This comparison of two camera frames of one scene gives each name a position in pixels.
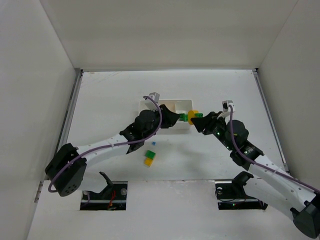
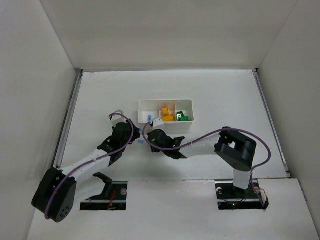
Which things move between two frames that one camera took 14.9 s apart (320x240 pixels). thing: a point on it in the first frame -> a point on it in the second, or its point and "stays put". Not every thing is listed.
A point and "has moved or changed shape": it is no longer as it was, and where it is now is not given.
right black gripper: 208,123 -> 152,137
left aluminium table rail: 63,130 stays put
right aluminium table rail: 268,111 stays put
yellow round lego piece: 191,114 has moved or changed shape
